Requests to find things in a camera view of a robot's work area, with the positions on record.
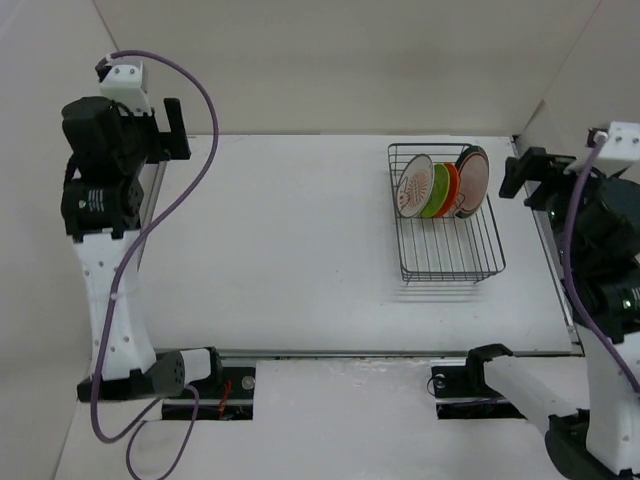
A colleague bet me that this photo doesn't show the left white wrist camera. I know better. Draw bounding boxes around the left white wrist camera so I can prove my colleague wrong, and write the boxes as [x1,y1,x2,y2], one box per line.
[96,61,152,116]

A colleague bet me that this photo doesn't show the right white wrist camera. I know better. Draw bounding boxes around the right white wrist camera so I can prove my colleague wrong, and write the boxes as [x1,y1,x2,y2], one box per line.
[587,121,639,176]

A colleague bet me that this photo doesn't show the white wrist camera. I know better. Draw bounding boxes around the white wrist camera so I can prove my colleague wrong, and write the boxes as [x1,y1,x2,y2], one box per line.
[96,61,152,116]
[587,121,639,176]

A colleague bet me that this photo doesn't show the lime green plate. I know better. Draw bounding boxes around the lime green plate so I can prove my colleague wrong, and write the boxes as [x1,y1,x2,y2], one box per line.
[420,164,450,218]

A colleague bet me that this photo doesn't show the black wire dish rack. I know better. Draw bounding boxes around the black wire dish rack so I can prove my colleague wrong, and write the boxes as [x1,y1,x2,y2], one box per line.
[387,142,506,283]

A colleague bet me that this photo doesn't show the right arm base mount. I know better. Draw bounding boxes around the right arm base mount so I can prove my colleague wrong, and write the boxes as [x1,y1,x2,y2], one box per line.
[427,361,524,420]

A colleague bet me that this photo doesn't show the green rimmed white plate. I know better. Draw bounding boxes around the green rimmed white plate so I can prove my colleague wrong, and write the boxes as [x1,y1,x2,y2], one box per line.
[454,145,490,219]

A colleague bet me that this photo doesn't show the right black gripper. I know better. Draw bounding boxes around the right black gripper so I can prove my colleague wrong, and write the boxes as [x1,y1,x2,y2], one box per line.
[501,145,624,268]

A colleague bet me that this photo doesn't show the orange sunburst white plate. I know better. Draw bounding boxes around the orange sunburst white plate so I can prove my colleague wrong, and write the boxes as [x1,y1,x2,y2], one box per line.
[395,154,434,218]

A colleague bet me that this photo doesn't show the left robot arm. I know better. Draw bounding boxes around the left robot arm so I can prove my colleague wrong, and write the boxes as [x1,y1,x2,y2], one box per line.
[61,96,224,403]

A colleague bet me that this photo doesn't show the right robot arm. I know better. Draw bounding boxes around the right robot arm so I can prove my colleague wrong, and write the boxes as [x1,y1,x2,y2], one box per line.
[462,145,639,479]

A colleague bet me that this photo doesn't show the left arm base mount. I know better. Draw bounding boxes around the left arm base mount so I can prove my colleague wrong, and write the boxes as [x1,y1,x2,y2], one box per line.
[181,347,256,421]

